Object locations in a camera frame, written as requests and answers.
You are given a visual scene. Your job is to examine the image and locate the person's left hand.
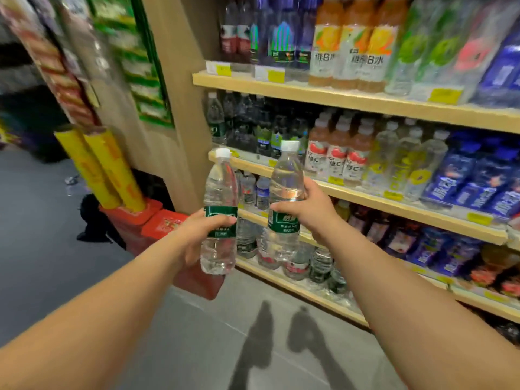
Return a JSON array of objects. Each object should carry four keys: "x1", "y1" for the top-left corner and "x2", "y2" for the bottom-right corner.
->
[{"x1": 173, "y1": 209, "x2": 238, "y2": 269}]

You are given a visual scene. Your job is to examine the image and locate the person's right hand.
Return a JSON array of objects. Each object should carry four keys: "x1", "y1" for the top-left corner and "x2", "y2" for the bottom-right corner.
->
[{"x1": 270, "y1": 177, "x2": 339, "y2": 246}]

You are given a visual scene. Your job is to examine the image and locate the green label water bottle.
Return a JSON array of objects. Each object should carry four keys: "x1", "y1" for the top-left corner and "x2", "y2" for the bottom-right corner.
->
[
  {"x1": 200, "y1": 148, "x2": 239, "y2": 276},
  {"x1": 256, "y1": 140, "x2": 306, "y2": 265}
]

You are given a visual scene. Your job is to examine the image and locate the red white label water bottle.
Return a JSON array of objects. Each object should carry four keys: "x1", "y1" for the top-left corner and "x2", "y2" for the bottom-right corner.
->
[{"x1": 240, "y1": 171, "x2": 257, "y2": 209}]

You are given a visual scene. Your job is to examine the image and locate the wooden store shelves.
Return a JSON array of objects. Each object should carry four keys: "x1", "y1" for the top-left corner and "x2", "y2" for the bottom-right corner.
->
[{"x1": 140, "y1": 0, "x2": 520, "y2": 330}]

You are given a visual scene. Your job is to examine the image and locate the person's left forearm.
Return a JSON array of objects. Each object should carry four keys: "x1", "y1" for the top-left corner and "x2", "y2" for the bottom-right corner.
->
[{"x1": 0, "y1": 235, "x2": 204, "y2": 390}]

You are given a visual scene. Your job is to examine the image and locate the person's right forearm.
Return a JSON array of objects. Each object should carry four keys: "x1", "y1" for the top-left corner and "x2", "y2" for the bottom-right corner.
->
[{"x1": 321, "y1": 223, "x2": 520, "y2": 390}]

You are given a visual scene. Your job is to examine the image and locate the row of yellow vitamin drinks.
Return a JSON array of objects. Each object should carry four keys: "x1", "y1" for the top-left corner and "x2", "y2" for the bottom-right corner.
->
[{"x1": 335, "y1": 198, "x2": 353, "y2": 222}]

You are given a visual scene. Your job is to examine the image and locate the row of blue label bottles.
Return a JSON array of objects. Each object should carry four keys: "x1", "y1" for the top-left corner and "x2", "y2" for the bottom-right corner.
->
[{"x1": 256, "y1": 175, "x2": 272, "y2": 212}]

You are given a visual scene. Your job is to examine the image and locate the red label water jug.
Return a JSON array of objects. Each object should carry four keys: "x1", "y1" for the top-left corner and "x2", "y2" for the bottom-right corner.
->
[
  {"x1": 256, "y1": 239, "x2": 282, "y2": 271},
  {"x1": 282, "y1": 242, "x2": 314, "y2": 281}
]

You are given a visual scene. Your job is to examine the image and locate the green label water jug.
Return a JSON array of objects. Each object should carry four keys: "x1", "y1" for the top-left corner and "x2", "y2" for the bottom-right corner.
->
[
  {"x1": 327, "y1": 263, "x2": 351, "y2": 298},
  {"x1": 308, "y1": 247, "x2": 335, "y2": 285}
]

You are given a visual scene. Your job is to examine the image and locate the black label water jug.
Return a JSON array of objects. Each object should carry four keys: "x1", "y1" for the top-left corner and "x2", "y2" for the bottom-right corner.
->
[{"x1": 236, "y1": 217, "x2": 259, "y2": 259}]

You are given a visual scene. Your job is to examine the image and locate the row of dark green-label bottles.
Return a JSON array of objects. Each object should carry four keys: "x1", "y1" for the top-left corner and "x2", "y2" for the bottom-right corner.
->
[{"x1": 253, "y1": 97, "x2": 310, "y2": 160}]

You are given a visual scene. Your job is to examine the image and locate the row of brown tea bottles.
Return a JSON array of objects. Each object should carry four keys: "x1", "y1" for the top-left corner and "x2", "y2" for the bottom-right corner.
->
[{"x1": 467, "y1": 243, "x2": 520, "y2": 300}]

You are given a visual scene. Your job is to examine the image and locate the red printed carton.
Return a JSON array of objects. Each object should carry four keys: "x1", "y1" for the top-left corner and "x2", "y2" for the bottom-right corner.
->
[{"x1": 140, "y1": 209, "x2": 226, "y2": 302}]

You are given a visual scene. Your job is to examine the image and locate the plain red carton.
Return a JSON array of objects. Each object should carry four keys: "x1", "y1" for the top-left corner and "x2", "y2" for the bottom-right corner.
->
[{"x1": 99, "y1": 198, "x2": 164, "y2": 257}]

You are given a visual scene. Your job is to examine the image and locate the row of dark plum drinks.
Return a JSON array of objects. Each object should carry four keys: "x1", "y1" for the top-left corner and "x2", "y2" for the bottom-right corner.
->
[{"x1": 347, "y1": 205, "x2": 420, "y2": 259}]

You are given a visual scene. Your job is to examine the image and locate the yellow wrap roll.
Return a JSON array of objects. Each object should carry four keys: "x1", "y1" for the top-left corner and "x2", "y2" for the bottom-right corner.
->
[{"x1": 83, "y1": 126, "x2": 147, "y2": 214}]

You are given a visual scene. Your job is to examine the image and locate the row of white cap waters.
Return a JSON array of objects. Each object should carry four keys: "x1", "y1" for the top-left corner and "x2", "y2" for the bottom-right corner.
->
[{"x1": 205, "y1": 91, "x2": 257, "y2": 153}]

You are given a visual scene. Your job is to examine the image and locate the yellow rolls in red bins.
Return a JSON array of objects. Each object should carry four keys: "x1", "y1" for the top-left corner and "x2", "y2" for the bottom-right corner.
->
[{"x1": 53, "y1": 125, "x2": 122, "y2": 211}]

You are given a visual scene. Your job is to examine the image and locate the blue drink pack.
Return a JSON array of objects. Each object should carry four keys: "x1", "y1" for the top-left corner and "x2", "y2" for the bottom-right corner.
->
[{"x1": 421, "y1": 132, "x2": 520, "y2": 219}]

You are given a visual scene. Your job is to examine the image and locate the purple blue label bottle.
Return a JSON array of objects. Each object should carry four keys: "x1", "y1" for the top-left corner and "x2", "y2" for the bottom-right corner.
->
[
  {"x1": 250, "y1": 0, "x2": 274, "y2": 66},
  {"x1": 295, "y1": 0, "x2": 324, "y2": 72},
  {"x1": 270, "y1": 0, "x2": 300, "y2": 69}
]

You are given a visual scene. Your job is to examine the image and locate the row of yellow price tags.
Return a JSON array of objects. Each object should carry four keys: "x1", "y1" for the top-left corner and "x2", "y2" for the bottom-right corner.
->
[{"x1": 205, "y1": 62, "x2": 509, "y2": 306}]

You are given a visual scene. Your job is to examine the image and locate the strip of green food packets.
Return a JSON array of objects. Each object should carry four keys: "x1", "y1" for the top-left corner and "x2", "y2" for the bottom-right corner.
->
[{"x1": 86, "y1": 0, "x2": 176, "y2": 129}]

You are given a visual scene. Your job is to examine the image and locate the clear bottle lime label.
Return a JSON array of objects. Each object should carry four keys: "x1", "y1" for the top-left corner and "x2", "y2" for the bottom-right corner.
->
[
  {"x1": 416, "y1": 0, "x2": 469, "y2": 85},
  {"x1": 383, "y1": 0, "x2": 432, "y2": 97}
]

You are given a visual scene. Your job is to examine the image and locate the strip of red snack packets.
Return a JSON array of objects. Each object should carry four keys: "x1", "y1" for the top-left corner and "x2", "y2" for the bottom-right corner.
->
[{"x1": 0, "y1": 0, "x2": 99, "y2": 127}]

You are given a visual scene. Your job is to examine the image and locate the clear bottle pink label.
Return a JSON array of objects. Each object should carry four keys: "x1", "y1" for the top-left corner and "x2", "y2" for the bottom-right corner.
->
[{"x1": 451, "y1": 0, "x2": 509, "y2": 105}]

